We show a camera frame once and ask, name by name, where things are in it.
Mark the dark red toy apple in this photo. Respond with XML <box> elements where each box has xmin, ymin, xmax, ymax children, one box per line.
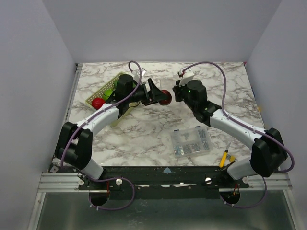
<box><xmin>159</xmin><ymin>90</ymin><xmax>172</xmax><ymax>106</ymax></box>

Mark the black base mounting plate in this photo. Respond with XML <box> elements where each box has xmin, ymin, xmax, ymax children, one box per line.
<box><xmin>79</xmin><ymin>166</ymin><xmax>249</xmax><ymax>200</ymax></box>

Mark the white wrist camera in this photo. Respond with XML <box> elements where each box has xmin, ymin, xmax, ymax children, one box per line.
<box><xmin>178</xmin><ymin>69</ymin><xmax>194</xmax><ymax>87</ymax></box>
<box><xmin>131</xmin><ymin>68</ymin><xmax>146</xmax><ymax>83</ymax></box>

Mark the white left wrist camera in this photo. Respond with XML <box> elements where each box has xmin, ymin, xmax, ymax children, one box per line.
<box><xmin>131</xmin><ymin>68</ymin><xmax>146</xmax><ymax>83</ymax></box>

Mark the clear zip top bag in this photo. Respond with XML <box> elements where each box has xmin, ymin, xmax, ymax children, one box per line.
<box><xmin>157</xmin><ymin>78</ymin><xmax>177</xmax><ymax>96</ymax></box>

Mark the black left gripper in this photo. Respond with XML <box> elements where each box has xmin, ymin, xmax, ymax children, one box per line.
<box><xmin>127</xmin><ymin>79</ymin><xmax>168</xmax><ymax>106</ymax></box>

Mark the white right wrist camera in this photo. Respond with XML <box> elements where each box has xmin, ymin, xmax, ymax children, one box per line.
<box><xmin>178</xmin><ymin>69</ymin><xmax>194</xmax><ymax>87</ymax></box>

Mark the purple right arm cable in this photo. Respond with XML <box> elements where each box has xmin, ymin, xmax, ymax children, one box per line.
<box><xmin>178</xmin><ymin>62</ymin><xmax>295</xmax><ymax>208</ymax></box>

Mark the pale green perforated basket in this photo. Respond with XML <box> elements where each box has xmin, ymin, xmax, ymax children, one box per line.
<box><xmin>85</xmin><ymin>72</ymin><xmax>140</xmax><ymax>127</ymax></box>

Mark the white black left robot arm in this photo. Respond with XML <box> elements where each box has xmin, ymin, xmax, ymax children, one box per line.
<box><xmin>54</xmin><ymin>74</ymin><xmax>168</xmax><ymax>189</ymax></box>

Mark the clear plastic screw box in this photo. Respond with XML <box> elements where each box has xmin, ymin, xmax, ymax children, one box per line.
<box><xmin>170</xmin><ymin>126</ymin><xmax>213</xmax><ymax>158</ymax></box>

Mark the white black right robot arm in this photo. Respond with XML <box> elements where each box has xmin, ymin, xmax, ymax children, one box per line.
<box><xmin>173</xmin><ymin>80</ymin><xmax>287</xmax><ymax>188</ymax></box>

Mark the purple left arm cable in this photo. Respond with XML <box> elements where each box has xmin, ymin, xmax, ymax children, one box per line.
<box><xmin>59</xmin><ymin>60</ymin><xmax>147</xmax><ymax>212</ymax></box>

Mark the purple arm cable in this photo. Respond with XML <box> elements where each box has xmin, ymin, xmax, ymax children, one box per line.
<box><xmin>178</xmin><ymin>62</ymin><xmax>295</xmax><ymax>208</ymax></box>
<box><xmin>59</xmin><ymin>60</ymin><xmax>147</xmax><ymax>212</ymax></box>

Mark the green toy watermelon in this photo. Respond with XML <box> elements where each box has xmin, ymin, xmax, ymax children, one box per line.
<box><xmin>102</xmin><ymin>89</ymin><xmax>114</xmax><ymax>101</ymax></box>

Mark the red toy strawberry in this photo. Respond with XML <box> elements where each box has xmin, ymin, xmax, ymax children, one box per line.
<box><xmin>91</xmin><ymin>97</ymin><xmax>105</xmax><ymax>110</ymax></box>

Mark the yellow handled screwdriver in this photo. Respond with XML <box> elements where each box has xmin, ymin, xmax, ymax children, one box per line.
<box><xmin>219</xmin><ymin>142</ymin><xmax>231</xmax><ymax>168</ymax></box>

